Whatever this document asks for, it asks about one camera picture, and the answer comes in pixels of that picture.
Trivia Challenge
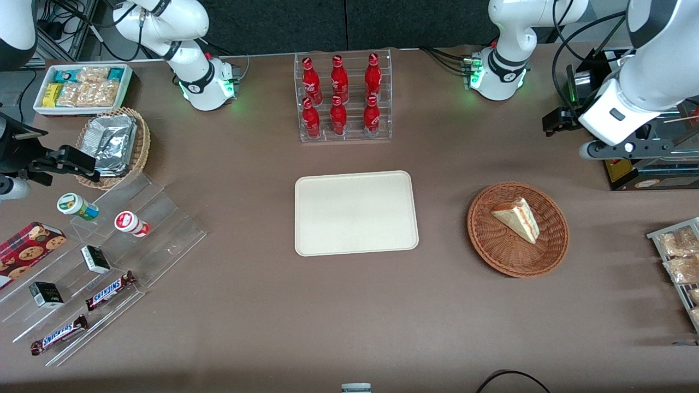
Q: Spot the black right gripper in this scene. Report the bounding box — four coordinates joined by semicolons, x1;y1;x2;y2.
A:
0;112;102;184

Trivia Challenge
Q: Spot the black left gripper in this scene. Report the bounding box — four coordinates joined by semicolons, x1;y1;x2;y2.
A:
542;107;583;136

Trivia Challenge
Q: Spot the triangular sandwich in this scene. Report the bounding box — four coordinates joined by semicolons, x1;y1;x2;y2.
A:
490;198;541;245

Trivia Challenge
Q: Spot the light tan wicker basket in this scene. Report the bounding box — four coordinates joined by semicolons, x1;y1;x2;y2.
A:
75;107;151;190

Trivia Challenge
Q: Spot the brown round wicker basket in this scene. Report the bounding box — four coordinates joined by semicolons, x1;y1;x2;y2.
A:
467;182;570;279

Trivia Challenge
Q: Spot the cream plastic tray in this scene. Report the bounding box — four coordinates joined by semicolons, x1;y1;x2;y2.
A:
294;170;419;257

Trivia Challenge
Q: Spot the green lidded sunflower cup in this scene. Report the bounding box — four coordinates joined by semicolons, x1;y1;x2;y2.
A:
57;193;100;222

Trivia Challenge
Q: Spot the silver foil wrapped package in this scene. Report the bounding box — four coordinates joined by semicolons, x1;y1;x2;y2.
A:
84;114;138;177

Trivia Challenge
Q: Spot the yellow snack packet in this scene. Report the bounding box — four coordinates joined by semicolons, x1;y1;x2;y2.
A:
42;82;64;108

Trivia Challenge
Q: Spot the clear bag of crackers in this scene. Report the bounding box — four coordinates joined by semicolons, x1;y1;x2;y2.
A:
76;66;110;86
56;81;121;108

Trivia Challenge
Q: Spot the red lidded strawberry cup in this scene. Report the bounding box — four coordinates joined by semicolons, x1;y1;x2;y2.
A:
114;211;151;238

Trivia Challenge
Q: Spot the red tartan cookie box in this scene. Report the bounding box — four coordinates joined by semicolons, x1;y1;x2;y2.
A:
0;221;67;290

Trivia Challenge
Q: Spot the small black carton box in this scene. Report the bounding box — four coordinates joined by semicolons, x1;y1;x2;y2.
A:
81;245;111;275
28;281;64;309

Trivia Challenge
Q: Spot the white rectangular snack bin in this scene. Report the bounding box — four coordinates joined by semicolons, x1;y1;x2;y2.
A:
33;63;134;117

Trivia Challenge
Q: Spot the clear acrylic stepped shelf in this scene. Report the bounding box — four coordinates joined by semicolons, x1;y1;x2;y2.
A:
0;172;207;367

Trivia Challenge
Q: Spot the Snickers chocolate bar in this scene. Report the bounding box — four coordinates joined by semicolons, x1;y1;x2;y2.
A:
30;314;89;356
85;271;137;312

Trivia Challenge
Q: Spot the grey snack rack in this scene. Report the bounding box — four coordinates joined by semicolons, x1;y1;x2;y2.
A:
647;217;699;334

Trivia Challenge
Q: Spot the clear bag of biscuits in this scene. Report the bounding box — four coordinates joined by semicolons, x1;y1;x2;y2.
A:
663;255;699;285
657;226;699;258

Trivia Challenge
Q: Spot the clear acrylic bottle rack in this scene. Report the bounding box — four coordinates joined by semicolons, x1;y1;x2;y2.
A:
294;49;393;144

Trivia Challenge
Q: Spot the red cola bottle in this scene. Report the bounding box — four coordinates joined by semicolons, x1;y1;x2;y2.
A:
330;55;349;104
302;97;322;139
301;57;323;104
363;95;381;138
330;96;348;136
364;52;382;102

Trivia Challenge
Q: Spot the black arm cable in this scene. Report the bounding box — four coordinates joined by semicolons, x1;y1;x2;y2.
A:
550;10;629;111

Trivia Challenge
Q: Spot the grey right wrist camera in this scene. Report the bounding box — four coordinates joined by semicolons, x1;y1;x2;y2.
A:
0;177;32;201

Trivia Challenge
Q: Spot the black base cable bundle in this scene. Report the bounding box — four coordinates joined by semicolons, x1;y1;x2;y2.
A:
419;46;471;75

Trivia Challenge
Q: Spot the aluminium frame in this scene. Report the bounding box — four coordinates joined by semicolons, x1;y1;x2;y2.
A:
33;0;100;61

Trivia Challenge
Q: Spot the black looped cable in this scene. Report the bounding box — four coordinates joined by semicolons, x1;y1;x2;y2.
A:
475;370;552;393

